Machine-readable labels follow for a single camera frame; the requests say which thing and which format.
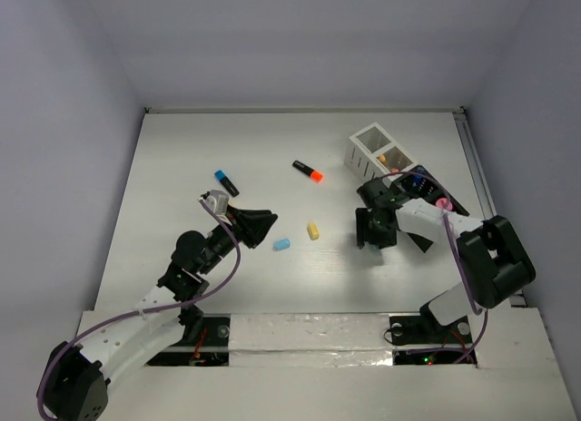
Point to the black highlighter orange cap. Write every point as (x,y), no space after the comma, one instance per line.
(308,171)

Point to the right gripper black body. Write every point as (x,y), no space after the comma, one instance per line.
(377,235)

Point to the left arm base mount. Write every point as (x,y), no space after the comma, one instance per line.
(204,342)

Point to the black highlighter blue cap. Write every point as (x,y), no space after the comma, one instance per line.
(226,183)

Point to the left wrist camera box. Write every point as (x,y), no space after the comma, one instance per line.
(216,201)

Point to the pink round cap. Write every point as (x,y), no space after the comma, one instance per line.
(445,204)

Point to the black slotted organizer box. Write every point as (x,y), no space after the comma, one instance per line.
(428,192)

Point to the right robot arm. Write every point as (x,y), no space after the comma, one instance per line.
(492,262)

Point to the blue marker pen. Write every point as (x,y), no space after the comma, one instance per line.
(418,178)

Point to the white slotted organizer box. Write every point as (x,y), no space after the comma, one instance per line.
(364,148)

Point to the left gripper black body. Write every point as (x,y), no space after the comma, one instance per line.
(239,228)

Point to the yellow marker cap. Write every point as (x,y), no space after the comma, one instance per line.
(313,231)

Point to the light blue marker cap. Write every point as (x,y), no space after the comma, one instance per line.
(282,244)

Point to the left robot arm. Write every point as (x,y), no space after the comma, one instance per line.
(81,374)

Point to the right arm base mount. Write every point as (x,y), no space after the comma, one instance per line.
(418,339)

